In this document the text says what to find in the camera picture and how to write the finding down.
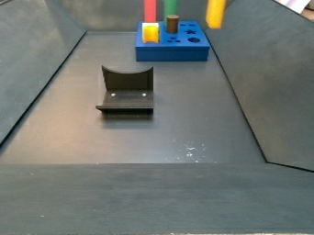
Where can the brown cylinder peg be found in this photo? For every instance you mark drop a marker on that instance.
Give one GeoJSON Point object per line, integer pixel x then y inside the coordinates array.
{"type": "Point", "coordinates": [173, 20]}

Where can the blue shape board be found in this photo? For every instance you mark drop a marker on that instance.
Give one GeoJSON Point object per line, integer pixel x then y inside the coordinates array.
{"type": "Point", "coordinates": [187, 46]}

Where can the yellow notched block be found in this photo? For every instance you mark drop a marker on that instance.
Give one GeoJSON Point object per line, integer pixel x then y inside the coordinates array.
{"type": "Point", "coordinates": [150, 32]}

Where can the red square peg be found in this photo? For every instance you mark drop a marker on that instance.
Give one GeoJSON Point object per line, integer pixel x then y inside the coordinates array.
{"type": "Point", "coordinates": [150, 10]}

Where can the black curved stand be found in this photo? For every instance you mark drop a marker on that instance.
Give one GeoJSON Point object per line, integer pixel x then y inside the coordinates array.
{"type": "Point", "coordinates": [129, 91]}

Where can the green round peg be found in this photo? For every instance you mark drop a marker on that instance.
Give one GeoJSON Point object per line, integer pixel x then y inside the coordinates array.
{"type": "Point", "coordinates": [169, 8]}

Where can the yellow double-square peg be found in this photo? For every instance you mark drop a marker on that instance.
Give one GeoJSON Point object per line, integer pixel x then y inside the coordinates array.
{"type": "Point", "coordinates": [214, 13]}

